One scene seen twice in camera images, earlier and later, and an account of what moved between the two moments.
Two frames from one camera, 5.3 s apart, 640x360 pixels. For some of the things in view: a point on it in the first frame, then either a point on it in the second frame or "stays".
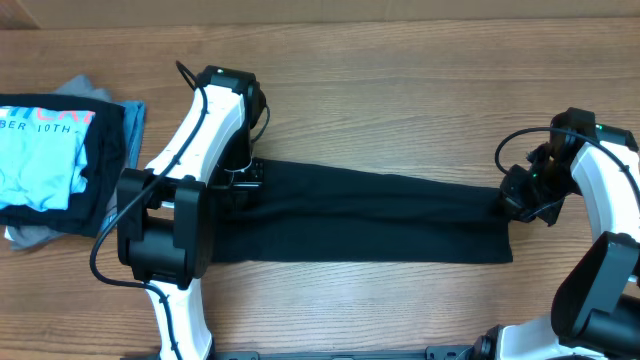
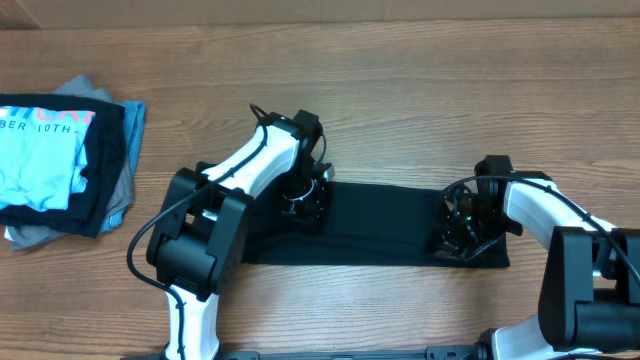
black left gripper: [257, 177] to [312, 214]
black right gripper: [513, 198] to [458, 230]
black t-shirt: [314, 213] stays
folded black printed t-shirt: [62, 161] stays
